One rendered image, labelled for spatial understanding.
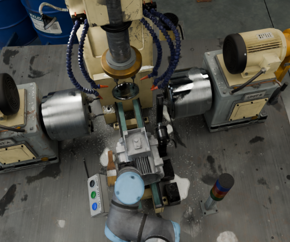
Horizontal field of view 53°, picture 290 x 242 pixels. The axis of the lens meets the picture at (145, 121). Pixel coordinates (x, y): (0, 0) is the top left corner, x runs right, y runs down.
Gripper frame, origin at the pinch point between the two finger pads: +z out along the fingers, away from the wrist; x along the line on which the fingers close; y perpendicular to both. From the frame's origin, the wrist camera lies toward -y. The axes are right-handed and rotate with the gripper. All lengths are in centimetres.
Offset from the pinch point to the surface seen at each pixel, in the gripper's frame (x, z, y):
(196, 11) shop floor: -106, 203, 130
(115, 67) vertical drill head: -2.7, -2.9, 45.3
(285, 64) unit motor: -82, 7, 35
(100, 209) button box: 14.1, -5.5, -11.1
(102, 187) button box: 12.2, 0.8, -3.6
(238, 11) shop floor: -154, 198, 120
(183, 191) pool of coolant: -25.2, 22.7, -19.0
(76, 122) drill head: 20.1, 12.9, 26.4
